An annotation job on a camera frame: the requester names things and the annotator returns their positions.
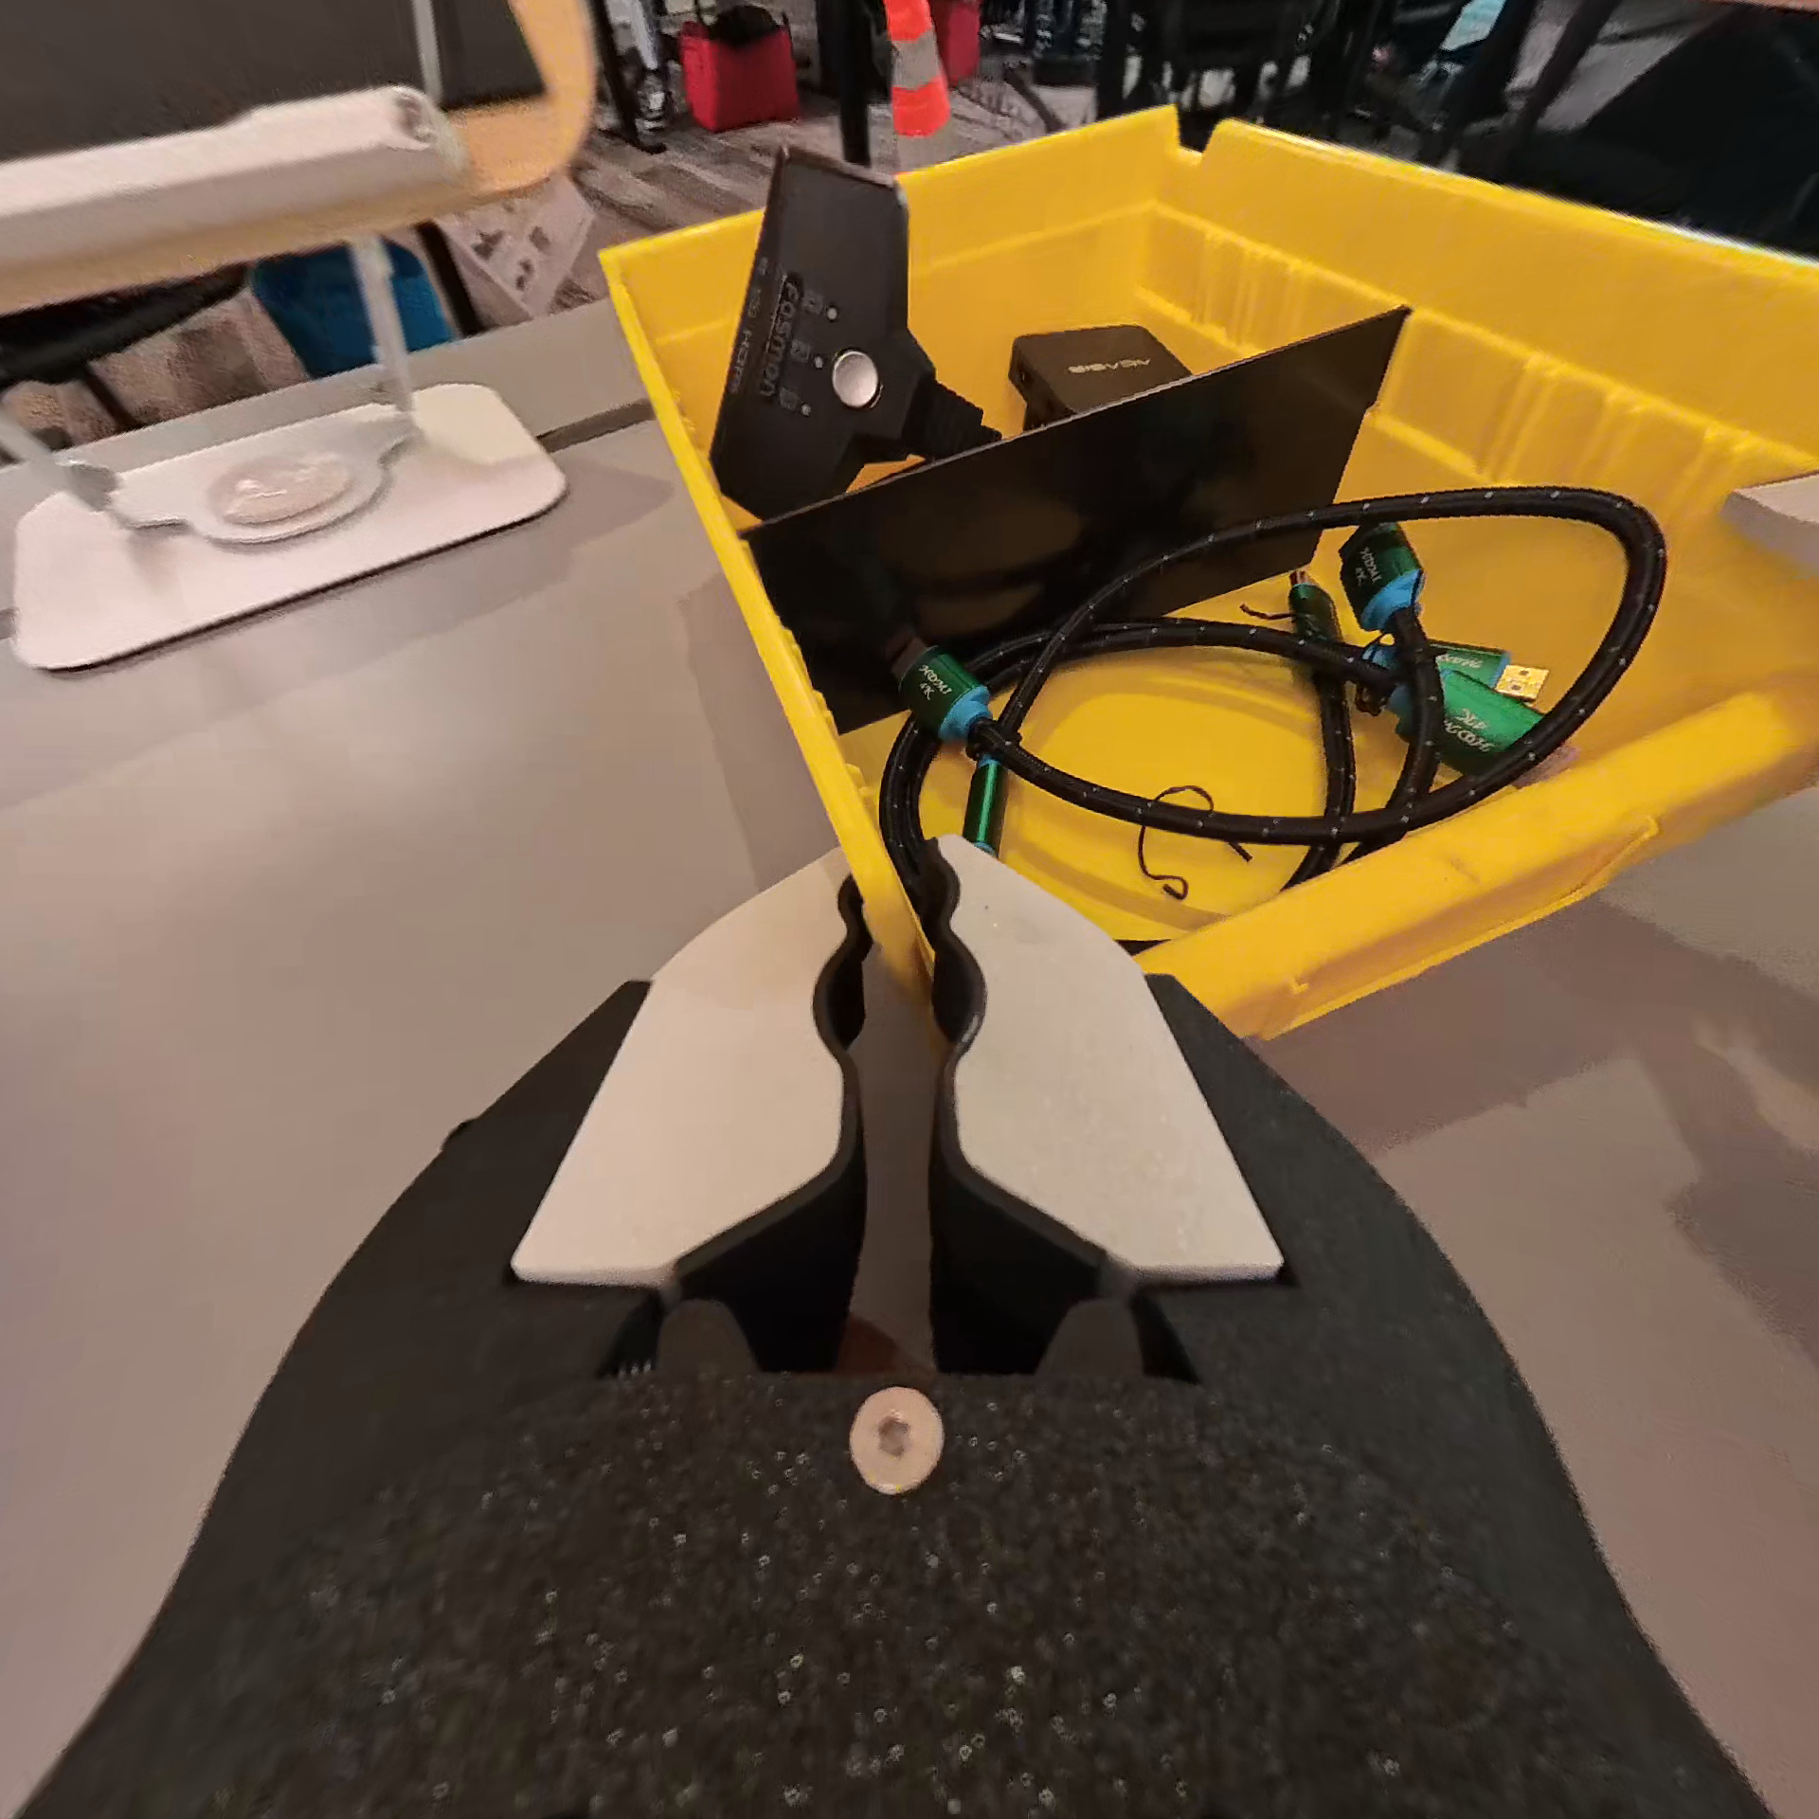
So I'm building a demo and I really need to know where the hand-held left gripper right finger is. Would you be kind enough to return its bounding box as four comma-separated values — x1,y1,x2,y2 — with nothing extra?
915,835,1284,1374

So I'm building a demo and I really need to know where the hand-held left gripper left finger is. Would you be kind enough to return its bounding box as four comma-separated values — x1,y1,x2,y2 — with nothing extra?
507,849,871,1374

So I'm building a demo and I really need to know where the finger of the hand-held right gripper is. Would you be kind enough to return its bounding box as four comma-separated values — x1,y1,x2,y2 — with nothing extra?
1722,475,1819,580

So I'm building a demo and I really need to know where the braided black hdmi cable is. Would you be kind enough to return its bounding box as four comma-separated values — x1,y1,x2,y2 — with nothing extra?
958,610,1557,862
1278,517,1585,790
877,483,1667,890

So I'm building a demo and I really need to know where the yellow bin with black divider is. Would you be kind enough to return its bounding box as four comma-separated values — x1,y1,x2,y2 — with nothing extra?
596,102,1819,1042

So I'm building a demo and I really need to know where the small black adapter box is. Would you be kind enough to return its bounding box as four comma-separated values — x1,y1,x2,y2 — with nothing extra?
1006,324,1195,432

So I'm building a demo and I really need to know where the black hdmi switch box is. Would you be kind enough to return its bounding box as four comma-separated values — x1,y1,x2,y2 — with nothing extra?
704,146,1004,521

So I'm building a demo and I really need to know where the black twist tie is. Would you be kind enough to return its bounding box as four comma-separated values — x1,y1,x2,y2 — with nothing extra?
1136,784,1256,904

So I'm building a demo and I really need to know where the black bin divider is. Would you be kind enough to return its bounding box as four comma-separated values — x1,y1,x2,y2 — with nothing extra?
742,305,1411,733

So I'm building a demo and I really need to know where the printed paper sheet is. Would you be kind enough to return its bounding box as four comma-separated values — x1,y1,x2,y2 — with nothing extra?
437,176,598,313

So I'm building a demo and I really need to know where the blue bucket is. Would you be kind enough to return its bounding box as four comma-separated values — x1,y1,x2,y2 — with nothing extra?
251,241,460,379

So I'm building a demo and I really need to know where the orange traffic cone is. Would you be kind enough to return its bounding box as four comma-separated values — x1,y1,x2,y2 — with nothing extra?
886,0,951,140

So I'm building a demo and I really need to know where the red bag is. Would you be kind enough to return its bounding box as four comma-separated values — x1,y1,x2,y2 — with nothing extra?
676,6,805,134

